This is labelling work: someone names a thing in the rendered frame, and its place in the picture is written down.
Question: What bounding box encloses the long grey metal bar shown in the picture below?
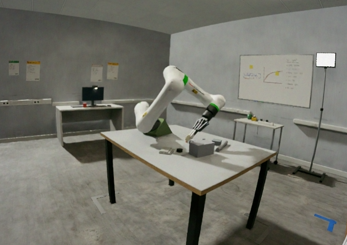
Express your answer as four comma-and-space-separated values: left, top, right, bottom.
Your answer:
216, 140, 228, 152

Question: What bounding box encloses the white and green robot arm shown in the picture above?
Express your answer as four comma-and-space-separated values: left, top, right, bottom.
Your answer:
134, 66, 226, 133

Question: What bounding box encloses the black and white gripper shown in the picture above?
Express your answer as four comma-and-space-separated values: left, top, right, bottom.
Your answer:
190, 110, 213, 138

